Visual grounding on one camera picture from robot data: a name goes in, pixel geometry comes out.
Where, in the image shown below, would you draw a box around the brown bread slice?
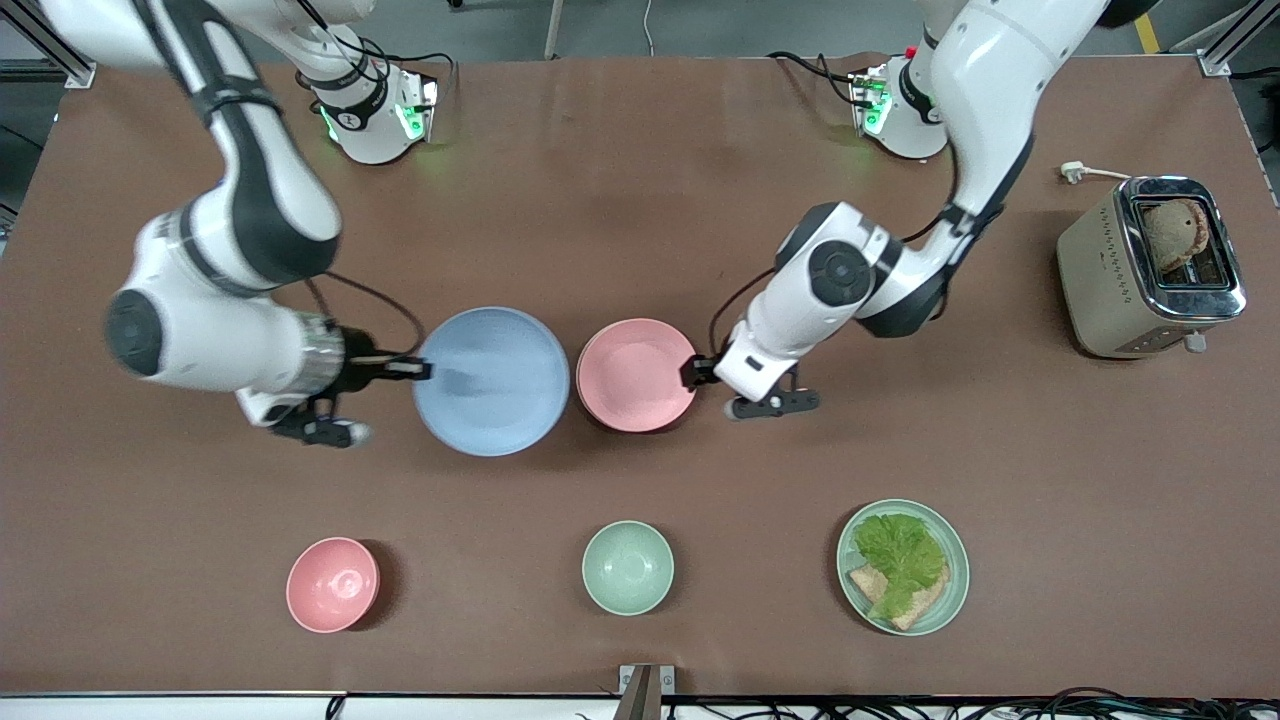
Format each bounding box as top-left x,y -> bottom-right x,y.
847,562 -> 952,632

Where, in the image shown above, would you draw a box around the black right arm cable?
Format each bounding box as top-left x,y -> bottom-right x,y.
303,270 -> 429,361

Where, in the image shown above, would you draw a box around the tangled black cables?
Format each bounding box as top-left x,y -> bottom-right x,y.
660,685 -> 1280,720

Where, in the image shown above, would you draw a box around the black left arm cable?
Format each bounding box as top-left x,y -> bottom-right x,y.
708,268 -> 779,359

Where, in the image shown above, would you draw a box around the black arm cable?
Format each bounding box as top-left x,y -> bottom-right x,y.
708,268 -> 779,359
303,270 -> 429,361

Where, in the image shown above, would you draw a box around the black base cable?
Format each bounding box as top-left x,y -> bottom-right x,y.
767,50 -> 863,109
375,48 -> 458,103

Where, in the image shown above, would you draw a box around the green plate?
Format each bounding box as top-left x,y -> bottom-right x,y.
836,498 -> 972,638

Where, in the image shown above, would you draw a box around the green lettuce leaf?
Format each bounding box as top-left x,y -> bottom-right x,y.
852,512 -> 949,622

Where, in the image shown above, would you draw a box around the pink bowl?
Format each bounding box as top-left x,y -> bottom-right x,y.
286,537 -> 382,635

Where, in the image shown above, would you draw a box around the beige chrome toaster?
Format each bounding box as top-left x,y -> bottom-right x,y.
1056,176 -> 1249,360

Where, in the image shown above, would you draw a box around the light blue shallow plate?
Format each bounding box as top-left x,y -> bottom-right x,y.
411,305 -> 573,459

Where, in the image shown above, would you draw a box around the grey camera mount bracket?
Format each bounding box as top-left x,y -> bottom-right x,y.
617,664 -> 677,720

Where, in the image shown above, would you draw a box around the green bowl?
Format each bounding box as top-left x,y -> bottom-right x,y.
581,520 -> 676,617

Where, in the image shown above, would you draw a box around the pink shallow plate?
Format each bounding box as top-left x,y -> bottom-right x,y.
575,317 -> 699,435

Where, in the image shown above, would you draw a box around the toasted bread slice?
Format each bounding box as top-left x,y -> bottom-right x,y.
1142,198 -> 1212,274

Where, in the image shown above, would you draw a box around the white power plug cable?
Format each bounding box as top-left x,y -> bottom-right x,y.
1059,161 -> 1137,187

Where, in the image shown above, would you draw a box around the aluminium frame post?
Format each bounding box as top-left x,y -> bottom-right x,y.
1195,0 -> 1280,79
0,0 -> 98,91

